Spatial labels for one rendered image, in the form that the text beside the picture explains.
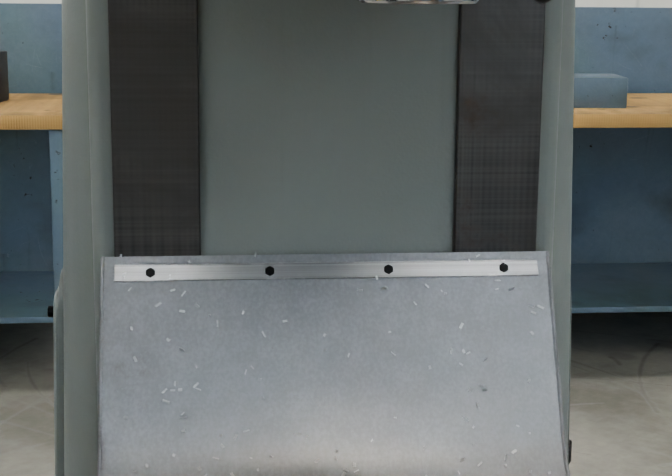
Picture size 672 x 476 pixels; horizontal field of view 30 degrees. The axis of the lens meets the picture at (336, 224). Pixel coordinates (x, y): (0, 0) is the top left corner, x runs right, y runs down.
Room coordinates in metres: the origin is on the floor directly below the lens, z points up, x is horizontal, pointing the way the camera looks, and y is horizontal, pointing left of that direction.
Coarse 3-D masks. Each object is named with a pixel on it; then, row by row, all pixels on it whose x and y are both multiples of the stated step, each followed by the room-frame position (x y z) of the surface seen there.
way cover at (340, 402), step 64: (128, 256) 0.85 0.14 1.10; (192, 256) 0.85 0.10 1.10; (256, 256) 0.86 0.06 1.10; (320, 256) 0.86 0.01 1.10; (384, 256) 0.86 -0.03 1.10; (448, 256) 0.87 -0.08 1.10; (512, 256) 0.87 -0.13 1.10; (128, 320) 0.83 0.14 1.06; (192, 320) 0.83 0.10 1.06; (256, 320) 0.84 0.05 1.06; (320, 320) 0.84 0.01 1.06; (384, 320) 0.84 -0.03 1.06; (448, 320) 0.85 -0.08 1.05; (512, 320) 0.85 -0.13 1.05; (128, 384) 0.81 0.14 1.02; (192, 384) 0.81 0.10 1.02; (256, 384) 0.82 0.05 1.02; (320, 384) 0.82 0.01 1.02; (384, 384) 0.82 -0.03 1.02; (448, 384) 0.83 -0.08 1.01; (512, 384) 0.83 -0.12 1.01; (128, 448) 0.79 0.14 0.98; (192, 448) 0.79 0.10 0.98; (256, 448) 0.80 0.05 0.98; (320, 448) 0.80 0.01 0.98; (384, 448) 0.80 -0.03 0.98; (448, 448) 0.81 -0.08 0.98; (512, 448) 0.81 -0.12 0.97
